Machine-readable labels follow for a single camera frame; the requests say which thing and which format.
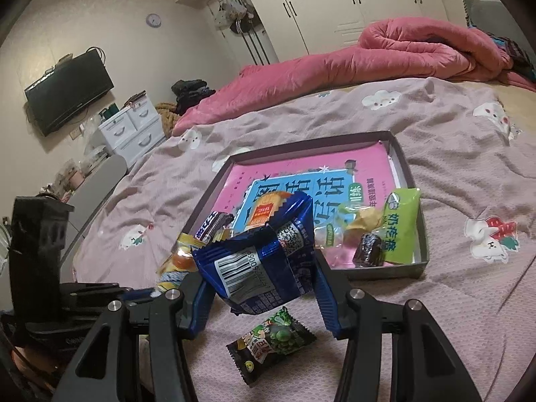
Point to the hanging bags on hooks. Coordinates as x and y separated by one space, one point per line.
236 15

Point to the green clear pastry packet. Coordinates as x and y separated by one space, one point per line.
179 264

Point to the pink red quilt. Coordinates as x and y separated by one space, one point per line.
388 49

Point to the grey padded headboard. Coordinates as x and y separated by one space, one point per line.
492 17

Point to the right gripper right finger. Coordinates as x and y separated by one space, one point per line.
330 289

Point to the clear yellow snack packet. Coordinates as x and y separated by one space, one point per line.
356 220

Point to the green milk snack packet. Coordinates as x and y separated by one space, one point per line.
399 223

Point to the clear round cake packet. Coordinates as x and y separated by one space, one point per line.
328 235

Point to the green pea snack packet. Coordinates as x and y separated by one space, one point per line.
268 344

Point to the brown plush toy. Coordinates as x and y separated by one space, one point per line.
169 117

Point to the pink patterned bed sheet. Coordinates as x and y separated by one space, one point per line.
471 151

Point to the dark shallow box tray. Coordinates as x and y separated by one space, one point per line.
401 172

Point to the cream wardrobe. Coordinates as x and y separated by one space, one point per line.
326 4

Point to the small dark chocolate candy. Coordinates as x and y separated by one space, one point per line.
370 252

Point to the orange cracker packet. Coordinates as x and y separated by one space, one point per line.
265 207

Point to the pink blue children's book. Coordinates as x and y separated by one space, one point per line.
361 175

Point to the round wall clock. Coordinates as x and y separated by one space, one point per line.
153 20

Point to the blue foil snack packet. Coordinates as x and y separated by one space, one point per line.
264 268

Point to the white drawer cabinet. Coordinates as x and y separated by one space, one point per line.
133 131

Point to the dark candy wrapper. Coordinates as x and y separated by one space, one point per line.
216 221

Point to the black folded clothes pile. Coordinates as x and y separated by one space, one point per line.
190 93

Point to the dark clothes on pillow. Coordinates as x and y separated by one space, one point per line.
522 71

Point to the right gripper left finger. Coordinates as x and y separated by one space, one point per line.
198 297

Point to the black wall television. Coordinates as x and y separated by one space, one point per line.
60 95

